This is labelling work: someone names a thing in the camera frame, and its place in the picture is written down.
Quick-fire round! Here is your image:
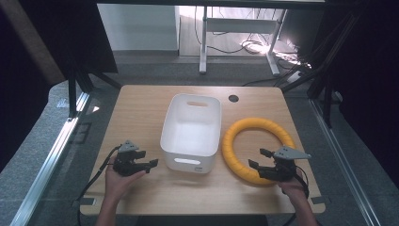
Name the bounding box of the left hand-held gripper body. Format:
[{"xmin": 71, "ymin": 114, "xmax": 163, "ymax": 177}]
[{"xmin": 112, "ymin": 139, "xmax": 148, "ymax": 177}]

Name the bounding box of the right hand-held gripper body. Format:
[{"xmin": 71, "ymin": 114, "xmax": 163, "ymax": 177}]
[{"xmin": 260, "ymin": 145, "xmax": 312, "ymax": 183}]

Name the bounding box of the yellow foam ring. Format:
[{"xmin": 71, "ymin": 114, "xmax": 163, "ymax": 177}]
[{"xmin": 221, "ymin": 117, "xmax": 297, "ymax": 186}]

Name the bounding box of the person's right hand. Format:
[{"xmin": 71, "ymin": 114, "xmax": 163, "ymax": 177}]
[{"xmin": 277, "ymin": 174, "xmax": 309, "ymax": 205}]

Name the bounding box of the person's left hand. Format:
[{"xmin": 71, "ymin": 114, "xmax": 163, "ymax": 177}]
[{"xmin": 104, "ymin": 164, "xmax": 147, "ymax": 205}]

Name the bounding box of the black tape strip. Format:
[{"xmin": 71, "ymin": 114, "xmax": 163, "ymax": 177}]
[
  {"xmin": 74, "ymin": 197, "xmax": 96, "ymax": 207},
  {"xmin": 310, "ymin": 196, "xmax": 331, "ymax": 205}
]

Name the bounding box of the white plastic bin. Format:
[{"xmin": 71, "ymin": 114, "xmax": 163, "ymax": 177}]
[{"xmin": 159, "ymin": 93, "xmax": 223, "ymax": 174}]

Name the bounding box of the white power strip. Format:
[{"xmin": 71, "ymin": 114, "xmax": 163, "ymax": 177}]
[{"xmin": 284, "ymin": 70, "xmax": 305, "ymax": 85}]

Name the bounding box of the black metal stand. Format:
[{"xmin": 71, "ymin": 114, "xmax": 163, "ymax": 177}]
[
  {"xmin": 64, "ymin": 56, "xmax": 123, "ymax": 119},
  {"xmin": 280, "ymin": 12, "xmax": 360, "ymax": 128}
]

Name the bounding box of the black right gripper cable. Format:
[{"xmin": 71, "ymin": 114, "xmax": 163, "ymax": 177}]
[{"xmin": 281, "ymin": 165, "xmax": 311, "ymax": 226}]

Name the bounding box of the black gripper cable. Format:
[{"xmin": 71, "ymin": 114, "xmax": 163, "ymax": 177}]
[
  {"xmin": 281, "ymin": 165, "xmax": 311, "ymax": 226},
  {"xmin": 75, "ymin": 144, "xmax": 122, "ymax": 226}
]

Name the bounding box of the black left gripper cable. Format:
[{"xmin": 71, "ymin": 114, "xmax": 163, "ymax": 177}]
[{"xmin": 75, "ymin": 144, "xmax": 122, "ymax": 226}]

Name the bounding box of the aluminium floor rail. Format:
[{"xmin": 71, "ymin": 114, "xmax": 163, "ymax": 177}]
[
  {"xmin": 8, "ymin": 91, "xmax": 91, "ymax": 226},
  {"xmin": 309, "ymin": 98, "xmax": 382, "ymax": 226}
]

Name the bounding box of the tangle of floor cables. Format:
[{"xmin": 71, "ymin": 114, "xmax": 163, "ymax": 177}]
[{"xmin": 193, "ymin": 6, "xmax": 312, "ymax": 70}]

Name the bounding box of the white metal desk frame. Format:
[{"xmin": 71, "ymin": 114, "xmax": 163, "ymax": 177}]
[{"xmin": 199, "ymin": 6, "xmax": 288, "ymax": 76}]

